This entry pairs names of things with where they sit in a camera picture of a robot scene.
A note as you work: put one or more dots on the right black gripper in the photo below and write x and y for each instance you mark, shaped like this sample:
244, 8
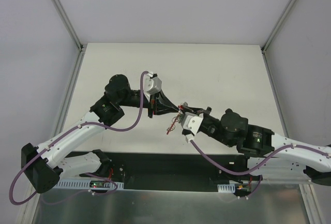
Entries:
205, 115

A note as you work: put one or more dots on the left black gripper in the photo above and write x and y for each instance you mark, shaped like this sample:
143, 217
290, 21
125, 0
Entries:
151, 105

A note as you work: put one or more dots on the metal key organizer red handle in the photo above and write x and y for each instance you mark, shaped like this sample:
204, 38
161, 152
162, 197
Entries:
176, 120

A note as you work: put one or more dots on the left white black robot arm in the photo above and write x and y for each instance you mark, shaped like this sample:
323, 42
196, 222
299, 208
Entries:
44, 165

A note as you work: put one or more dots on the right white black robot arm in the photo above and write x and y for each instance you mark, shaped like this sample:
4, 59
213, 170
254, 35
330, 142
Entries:
254, 141

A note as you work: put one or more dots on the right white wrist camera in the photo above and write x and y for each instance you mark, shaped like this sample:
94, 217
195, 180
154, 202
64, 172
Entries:
190, 125

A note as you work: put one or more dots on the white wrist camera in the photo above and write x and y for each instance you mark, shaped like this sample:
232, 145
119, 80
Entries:
190, 125
152, 85

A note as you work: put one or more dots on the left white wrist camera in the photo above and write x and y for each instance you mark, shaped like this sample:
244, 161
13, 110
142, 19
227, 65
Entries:
152, 85

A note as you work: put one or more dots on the right white cable duct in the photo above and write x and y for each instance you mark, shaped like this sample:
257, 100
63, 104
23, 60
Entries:
226, 188

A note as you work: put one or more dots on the white cable duct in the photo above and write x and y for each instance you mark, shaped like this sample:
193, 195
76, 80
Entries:
226, 188
88, 184

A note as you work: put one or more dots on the left white cable duct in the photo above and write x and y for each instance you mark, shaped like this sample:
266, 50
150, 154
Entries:
88, 184

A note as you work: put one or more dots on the left aluminium frame post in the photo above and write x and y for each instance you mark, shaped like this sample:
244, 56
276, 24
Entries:
67, 24

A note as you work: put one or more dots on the aluminium frame post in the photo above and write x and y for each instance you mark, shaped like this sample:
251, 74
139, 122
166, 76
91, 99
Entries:
278, 25
67, 24

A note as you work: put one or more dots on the right aluminium frame post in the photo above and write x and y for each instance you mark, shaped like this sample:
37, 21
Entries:
278, 25

